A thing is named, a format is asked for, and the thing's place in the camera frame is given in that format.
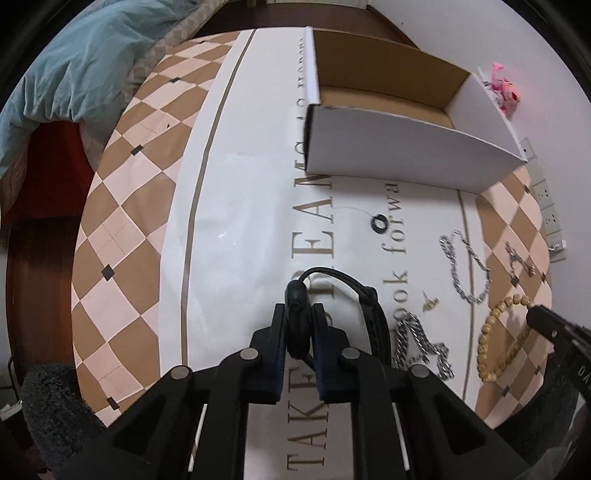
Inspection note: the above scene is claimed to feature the pink panther plush toy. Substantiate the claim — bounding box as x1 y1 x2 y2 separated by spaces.
484 62 521 119

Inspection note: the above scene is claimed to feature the white wall power strip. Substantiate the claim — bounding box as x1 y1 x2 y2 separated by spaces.
520 137 567 263

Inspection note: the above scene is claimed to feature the wooden bead bracelet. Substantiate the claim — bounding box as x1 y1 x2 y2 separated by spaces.
476 293 537 384

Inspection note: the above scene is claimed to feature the white cardboard box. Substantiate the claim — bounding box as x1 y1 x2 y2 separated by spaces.
304 28 527 194

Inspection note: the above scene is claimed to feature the patterned tablecloth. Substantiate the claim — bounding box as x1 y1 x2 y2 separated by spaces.
63 27 548 479

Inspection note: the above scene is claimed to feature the thick silver chain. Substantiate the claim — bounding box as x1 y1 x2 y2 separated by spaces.
390 310 456 381

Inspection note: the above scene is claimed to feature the thin silver chain necklace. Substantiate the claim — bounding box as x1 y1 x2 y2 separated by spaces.
438 228 492 305

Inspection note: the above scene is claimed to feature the black bangle bracelet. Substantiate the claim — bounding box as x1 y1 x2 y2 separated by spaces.
284 268 394 368

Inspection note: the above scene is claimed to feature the bed with patterned mattress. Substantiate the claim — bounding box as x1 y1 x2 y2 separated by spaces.
0 0 233 186

